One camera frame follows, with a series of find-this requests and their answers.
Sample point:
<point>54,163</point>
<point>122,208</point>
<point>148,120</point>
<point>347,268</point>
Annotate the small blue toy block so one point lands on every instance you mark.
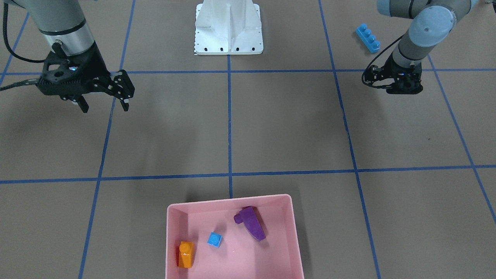
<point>214,239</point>

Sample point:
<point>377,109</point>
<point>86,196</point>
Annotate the long blue toy block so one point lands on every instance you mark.
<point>368,39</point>

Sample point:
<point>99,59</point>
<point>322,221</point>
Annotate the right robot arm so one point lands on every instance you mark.
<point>58,21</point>

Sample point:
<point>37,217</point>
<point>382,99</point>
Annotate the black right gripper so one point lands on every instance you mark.
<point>95,66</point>

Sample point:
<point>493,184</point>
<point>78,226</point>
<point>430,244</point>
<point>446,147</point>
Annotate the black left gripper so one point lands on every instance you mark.
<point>396,72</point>

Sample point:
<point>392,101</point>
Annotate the pink plastic box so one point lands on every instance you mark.
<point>239,256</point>

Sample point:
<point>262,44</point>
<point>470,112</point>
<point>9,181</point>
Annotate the orange toy block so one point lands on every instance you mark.
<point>185,257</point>

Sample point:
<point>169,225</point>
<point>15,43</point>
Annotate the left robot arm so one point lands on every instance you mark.
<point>432,21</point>

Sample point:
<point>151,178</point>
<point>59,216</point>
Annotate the purple toy block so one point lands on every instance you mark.
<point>248,217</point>

